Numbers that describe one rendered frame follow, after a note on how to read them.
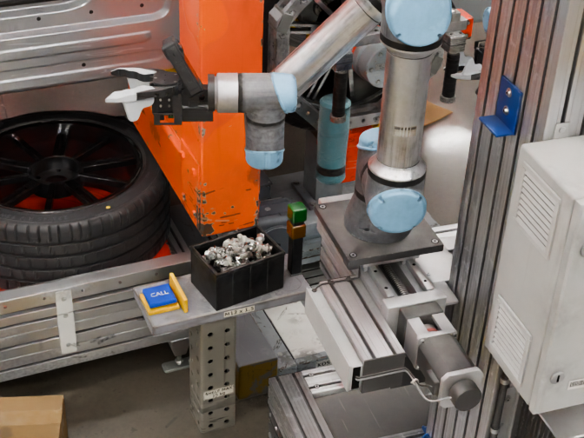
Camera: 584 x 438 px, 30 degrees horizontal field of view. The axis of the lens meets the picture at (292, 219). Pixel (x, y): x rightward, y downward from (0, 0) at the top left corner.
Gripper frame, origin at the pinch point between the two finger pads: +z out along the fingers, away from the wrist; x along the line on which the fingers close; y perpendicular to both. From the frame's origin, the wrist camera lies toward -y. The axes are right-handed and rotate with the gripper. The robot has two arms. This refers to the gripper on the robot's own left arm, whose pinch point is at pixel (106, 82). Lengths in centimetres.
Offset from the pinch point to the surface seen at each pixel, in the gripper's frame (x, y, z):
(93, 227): 70, 66, 12
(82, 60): 99, 29, 15
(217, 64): 54, 15, -21
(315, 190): 122, 81, -54
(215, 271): 38, 62, -20
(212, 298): 40, 71, -20
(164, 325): 34, 75, -8
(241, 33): 55, 7, -27
